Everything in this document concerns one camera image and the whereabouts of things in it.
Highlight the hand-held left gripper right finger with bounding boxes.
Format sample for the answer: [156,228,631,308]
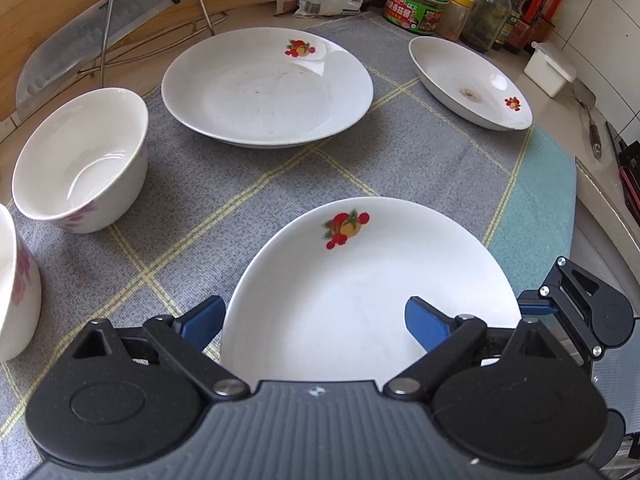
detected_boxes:
[384,296,558,401]

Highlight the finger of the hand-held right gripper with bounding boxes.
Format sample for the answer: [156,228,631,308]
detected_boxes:
[517,256,601,361]

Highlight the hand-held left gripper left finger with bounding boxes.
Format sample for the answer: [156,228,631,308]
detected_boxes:
[72,296,251,401]

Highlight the white fruit print plate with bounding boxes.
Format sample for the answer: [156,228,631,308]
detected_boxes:
[161,27,374,149]
[408,36,534,132]
[220,196,523,382]

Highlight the white pink flower bowl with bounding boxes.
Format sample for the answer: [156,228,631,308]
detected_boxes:
[0,203,43,362]
[11,87,150,234]

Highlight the grey checked table mat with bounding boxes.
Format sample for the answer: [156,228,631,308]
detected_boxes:
[0,12,578,461]

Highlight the metal spatula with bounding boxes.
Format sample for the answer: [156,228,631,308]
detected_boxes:
[572,79,603,161]

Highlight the white plastic box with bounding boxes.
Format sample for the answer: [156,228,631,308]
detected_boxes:
[523,41,578,98]

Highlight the dark sauce bottle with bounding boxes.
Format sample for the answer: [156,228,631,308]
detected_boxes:
[492,0,535,54]

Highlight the clear glass bottle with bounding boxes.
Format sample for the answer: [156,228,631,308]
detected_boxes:
[461,0,516,53]

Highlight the red label sauce bottle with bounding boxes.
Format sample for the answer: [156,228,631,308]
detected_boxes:
[520,0,551,56]

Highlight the yellow lid jar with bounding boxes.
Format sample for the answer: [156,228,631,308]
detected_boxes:
[440,0,475,42]

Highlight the clear red label bottle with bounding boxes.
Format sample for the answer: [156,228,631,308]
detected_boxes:
[539,0,569,43]

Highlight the green round tin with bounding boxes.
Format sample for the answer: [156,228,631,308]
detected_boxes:
[384,0,451,36]

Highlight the metal wire rack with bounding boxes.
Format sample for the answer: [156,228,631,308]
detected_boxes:
[75,0,231,88]

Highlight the steel cleaver black handle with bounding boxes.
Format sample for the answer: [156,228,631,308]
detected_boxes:
[15,0,236,123]

